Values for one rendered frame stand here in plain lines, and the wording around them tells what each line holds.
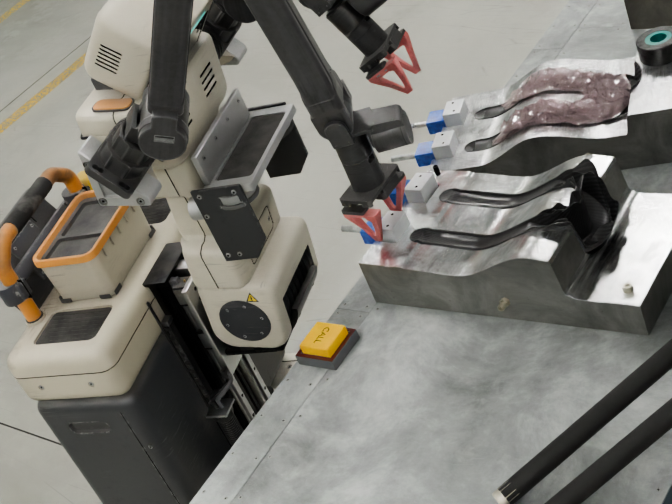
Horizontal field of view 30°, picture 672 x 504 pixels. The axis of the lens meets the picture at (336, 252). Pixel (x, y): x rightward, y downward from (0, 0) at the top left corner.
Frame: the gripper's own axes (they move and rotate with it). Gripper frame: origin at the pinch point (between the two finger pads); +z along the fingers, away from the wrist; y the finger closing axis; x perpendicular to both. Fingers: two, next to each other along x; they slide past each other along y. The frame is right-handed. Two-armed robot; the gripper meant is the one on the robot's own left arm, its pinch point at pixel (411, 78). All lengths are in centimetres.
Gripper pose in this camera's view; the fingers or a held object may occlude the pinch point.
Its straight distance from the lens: 233.1
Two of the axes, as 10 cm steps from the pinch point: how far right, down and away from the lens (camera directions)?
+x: -6.5, 4.4, 6.2
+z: 7.1, 6.3, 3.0
